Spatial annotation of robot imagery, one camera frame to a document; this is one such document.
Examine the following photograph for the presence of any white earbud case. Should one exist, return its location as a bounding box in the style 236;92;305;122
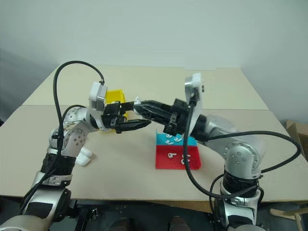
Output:
76;147;93;167

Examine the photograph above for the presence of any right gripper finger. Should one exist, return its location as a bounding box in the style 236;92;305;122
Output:
134;105;170;126
139;99;173;113

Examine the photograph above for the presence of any light wooden chair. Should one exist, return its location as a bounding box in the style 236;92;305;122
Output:
269;206;308;231

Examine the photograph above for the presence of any brown cardboard box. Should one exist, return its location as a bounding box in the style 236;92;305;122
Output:
285;119;308;155

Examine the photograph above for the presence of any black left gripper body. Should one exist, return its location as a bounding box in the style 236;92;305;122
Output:
101;102;128;134

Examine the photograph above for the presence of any red and blue tray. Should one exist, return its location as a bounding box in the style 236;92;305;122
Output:
154;130;202;170

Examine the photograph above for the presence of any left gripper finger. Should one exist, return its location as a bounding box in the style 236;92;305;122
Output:
115;119;152;134
120;101;135;114

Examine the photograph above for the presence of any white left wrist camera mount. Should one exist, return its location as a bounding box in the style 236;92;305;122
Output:
88;81;108;132

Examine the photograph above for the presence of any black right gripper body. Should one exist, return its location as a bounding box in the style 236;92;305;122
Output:
163;98;193;137

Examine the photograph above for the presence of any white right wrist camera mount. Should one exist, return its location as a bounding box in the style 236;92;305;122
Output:
184;73;205;145

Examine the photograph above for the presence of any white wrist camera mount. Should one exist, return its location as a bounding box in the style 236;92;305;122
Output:
88;81;108;132
184;73;205;145

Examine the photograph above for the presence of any yellow plastic bin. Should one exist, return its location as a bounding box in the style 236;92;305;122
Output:
99;89;128;134

